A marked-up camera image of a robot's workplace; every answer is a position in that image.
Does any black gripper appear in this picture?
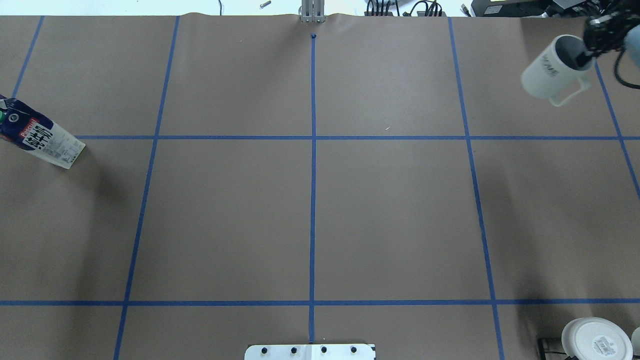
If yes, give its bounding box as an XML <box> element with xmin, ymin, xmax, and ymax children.
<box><xmin>575</xmin><ymin>10</ymin><xmax>636</xmax><ymax>69</ymax></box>

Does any white ribbed mug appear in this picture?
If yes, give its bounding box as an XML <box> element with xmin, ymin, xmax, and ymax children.
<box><xmin>520</xmin><ymin>34</ymin><xmax>595</xmax><ymax>107</ymax></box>

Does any blue white milk carton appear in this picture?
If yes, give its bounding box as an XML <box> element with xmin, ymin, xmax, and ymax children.
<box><xmin>0</xmin><ymin>95</ymin><xmax>86</xmax><ymax>169</ymax></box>

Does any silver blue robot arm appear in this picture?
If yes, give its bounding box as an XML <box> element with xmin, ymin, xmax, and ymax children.
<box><xmin>576</xmin><ymin>7</ymin><xmax>640</xmax><ymax>66</ymax></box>

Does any white cup on rack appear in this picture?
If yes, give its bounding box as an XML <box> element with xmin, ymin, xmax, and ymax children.
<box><xmin>561</xmin><ymin>317</ymin><xmax>634</xmax><ymax>360</ymax></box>
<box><xmin>630</xmin><ymin>326</ymin><xmax>640</xmax><ymax>359</ymax></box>

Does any white upper cup on rack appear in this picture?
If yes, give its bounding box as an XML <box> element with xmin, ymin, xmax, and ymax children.
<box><xmin>630</xmin><ymin>326</ymin><xmax>640</xmax><ymax>359</ymax></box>

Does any aluminium frame post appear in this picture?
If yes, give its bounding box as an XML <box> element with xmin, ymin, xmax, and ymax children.
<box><xmin>299</xmin><ymin>0</ymin><xmax>326</xmax><ymax>24</ymax></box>

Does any black wire cup rack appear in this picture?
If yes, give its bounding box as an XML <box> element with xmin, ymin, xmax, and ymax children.
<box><xmin>536</xmin><ymin>338</ymin><xmax>578</xmax><ymax>360</ymax></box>

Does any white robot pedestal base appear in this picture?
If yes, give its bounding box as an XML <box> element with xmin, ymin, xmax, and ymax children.
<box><xmin>244</xmin><ymin>343</ymin><xmax>377</xmax><ymax>360</ymax></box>

